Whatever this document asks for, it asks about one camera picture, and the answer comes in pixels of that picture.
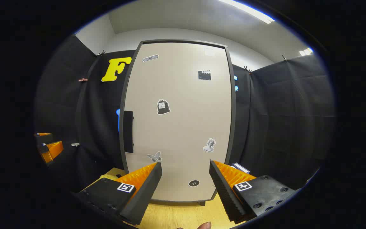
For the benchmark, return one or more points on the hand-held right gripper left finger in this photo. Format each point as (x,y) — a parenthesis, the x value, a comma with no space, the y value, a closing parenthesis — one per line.
(148,190)

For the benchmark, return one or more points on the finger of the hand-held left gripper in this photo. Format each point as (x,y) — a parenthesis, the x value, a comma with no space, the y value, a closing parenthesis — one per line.
(54,151)
(44,138)

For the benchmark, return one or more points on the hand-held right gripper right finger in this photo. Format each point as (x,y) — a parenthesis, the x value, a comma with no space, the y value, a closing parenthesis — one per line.
(224,194)

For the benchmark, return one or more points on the beige cabinet door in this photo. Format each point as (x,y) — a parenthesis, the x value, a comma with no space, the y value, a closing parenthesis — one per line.
(183,127)

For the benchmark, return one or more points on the dark grey cabinet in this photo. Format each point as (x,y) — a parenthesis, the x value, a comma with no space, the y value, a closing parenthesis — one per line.
(233,111)

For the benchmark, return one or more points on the grey blue book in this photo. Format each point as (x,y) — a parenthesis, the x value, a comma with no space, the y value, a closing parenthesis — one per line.
(240,167)

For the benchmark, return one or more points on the black backdrop cloth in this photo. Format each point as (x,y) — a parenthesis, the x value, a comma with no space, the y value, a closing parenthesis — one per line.
(281,121)

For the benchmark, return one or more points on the small ceiling lamp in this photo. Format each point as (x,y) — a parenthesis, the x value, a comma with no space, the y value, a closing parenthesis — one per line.
(306,51)

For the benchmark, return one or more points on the long ceiling lamp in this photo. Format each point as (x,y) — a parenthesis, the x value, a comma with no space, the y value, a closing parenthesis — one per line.
(253,12)

